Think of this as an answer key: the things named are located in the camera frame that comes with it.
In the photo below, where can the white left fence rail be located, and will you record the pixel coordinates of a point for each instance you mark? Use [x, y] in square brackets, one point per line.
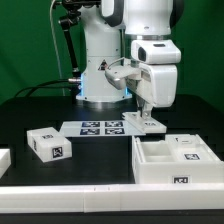
[5, 161]

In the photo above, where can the white front fence rail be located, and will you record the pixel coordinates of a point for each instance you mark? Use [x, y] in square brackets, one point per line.
[107, 198]

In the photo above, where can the white fence rail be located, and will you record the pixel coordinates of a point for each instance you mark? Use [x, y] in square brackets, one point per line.
[107, 198]
[5, 161]

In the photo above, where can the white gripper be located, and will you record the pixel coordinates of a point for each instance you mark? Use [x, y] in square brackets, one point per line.
[158, 74]

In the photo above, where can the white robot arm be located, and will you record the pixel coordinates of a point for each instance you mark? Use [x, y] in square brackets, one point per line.
[128, 47]

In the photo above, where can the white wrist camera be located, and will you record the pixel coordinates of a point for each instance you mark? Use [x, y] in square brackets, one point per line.
[117, 75]

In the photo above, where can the white marker base plate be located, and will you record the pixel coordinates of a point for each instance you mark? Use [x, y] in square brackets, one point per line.
[98, 128]

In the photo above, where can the white cabinet top block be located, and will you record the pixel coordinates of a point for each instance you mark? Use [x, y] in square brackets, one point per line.
[48, 144]

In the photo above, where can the white cabinet door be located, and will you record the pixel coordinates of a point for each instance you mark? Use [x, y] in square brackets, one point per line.
[147, 126]
[186, 147]

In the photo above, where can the white cabinet body box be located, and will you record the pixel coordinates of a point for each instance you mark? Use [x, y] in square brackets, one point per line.
[152, 163]

